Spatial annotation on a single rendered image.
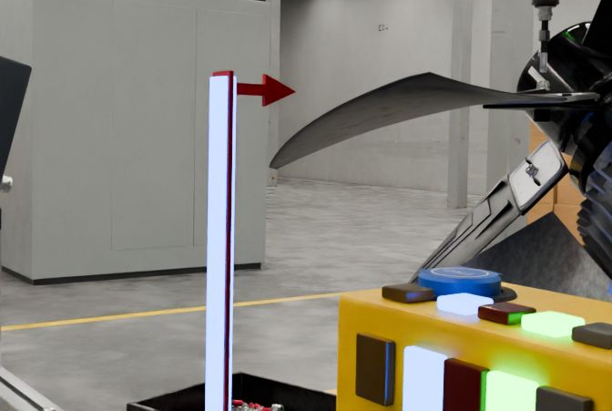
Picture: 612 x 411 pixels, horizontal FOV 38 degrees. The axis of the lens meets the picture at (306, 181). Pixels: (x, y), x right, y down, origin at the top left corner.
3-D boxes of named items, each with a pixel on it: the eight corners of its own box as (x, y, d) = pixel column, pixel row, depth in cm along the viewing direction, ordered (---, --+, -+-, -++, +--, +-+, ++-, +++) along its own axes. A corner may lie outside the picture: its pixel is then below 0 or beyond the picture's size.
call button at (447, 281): (517, 306, 44) (518, 271, 44) (459, 314, 41) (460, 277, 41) (458, 293, 47) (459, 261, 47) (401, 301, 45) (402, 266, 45)
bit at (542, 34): (547, 72, 85) (549, 16, 85) (549, 71, 84) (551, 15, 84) (535, 72, 85) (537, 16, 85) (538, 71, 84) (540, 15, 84)
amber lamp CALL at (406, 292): (434, 301, 42) (434, 288, 42) (405, 304, 41) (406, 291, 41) (408, 294, 43) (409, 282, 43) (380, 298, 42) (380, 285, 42)
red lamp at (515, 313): (537, 322, 38) (537, 307, 38) (508, 326, 36) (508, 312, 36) (504, 314, 39) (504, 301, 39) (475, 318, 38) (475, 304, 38)
